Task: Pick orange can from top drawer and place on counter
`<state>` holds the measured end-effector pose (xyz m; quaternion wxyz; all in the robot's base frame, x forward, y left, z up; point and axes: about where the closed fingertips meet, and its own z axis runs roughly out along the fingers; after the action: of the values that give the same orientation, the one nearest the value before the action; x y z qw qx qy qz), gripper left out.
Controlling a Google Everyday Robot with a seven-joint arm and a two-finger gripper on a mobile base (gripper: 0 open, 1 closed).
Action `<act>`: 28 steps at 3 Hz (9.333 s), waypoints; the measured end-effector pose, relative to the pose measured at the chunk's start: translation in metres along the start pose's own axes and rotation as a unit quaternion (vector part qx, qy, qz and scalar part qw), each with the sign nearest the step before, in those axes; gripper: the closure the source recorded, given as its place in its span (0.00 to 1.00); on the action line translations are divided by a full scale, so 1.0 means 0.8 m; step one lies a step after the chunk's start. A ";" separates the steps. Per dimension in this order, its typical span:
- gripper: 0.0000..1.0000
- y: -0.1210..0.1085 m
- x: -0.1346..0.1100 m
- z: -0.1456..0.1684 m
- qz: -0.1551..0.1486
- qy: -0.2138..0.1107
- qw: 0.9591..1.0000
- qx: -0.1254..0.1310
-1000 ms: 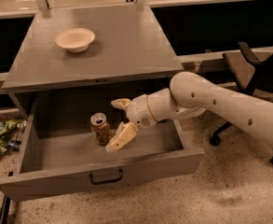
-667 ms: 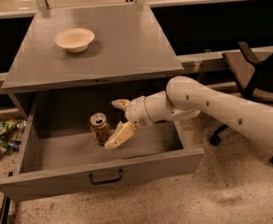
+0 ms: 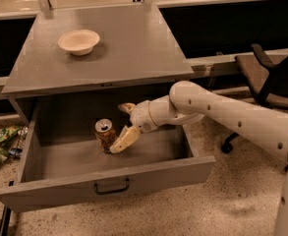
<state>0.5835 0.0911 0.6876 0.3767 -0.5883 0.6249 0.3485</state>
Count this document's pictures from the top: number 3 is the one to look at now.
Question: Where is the white paper bowl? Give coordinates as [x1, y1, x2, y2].
[58, 29, 100, 56]

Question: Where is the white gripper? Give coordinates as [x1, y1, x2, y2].
[110, 100, 157, 153]

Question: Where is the grey open top drawer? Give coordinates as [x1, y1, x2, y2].
[0, 84, 216, 213]

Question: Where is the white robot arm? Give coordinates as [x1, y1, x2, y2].
[110, 81, 288, 236]

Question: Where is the black office chair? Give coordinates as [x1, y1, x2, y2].
[220, 43, 288, 154]

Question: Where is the orange soda can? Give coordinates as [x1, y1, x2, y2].
[94, 119, 116, 153]

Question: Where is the grey cabinet counter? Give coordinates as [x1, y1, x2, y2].
[2, 4, 193, 99]

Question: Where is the blue silver snack wrapper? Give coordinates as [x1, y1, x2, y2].
[9, 126, 28, 158]

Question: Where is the black drawer handle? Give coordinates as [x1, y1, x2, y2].
[93, 178, 130, 196]

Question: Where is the green chip bag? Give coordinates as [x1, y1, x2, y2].
[0, 126, 21, 147]

